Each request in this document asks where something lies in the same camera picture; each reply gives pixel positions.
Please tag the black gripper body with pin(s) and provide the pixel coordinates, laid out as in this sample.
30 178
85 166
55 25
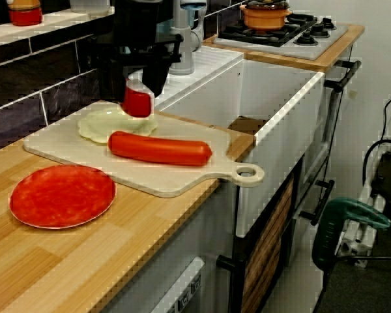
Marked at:
137 57

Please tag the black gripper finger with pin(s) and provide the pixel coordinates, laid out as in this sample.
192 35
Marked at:
112 84
154 80

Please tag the white and red toy sushi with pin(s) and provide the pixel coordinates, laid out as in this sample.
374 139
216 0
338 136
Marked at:
137 102

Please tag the red toy sausage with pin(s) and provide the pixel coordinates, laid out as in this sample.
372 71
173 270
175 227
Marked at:
159 150

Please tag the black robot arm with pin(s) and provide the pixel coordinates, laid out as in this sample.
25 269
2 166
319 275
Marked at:
133 19

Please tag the grey toy faucet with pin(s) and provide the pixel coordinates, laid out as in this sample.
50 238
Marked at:
182 49

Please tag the pale yellow scalloped plate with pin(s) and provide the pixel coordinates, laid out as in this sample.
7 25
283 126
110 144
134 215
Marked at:
97 127

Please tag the dark tiled backsplash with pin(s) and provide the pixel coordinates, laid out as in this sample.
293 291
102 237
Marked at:
19 75

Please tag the red ketchup bottle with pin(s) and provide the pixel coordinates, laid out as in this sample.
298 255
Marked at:
24 16

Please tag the toy gas stove top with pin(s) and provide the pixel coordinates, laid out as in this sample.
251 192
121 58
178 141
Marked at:
267 36

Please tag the red round plate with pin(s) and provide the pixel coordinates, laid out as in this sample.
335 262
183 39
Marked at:
62 199

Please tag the orange toy pot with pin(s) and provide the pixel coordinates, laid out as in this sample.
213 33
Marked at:
264 19

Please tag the dark pot lid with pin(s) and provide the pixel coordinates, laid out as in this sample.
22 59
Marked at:
267 5

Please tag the white toy sink unit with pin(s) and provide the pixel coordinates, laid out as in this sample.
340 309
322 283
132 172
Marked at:
280 146

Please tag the wooden kitchen countertop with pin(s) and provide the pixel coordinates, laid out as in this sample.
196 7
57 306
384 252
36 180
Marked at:
84 254
345 42

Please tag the wood pattern cabinet door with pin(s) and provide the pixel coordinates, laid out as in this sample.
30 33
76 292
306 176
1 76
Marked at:
264 261

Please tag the grey toy dishwasher door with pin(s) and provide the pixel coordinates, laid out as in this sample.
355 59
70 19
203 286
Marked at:
169 293

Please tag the white metal frame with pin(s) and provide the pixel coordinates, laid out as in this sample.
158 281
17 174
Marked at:
355 241

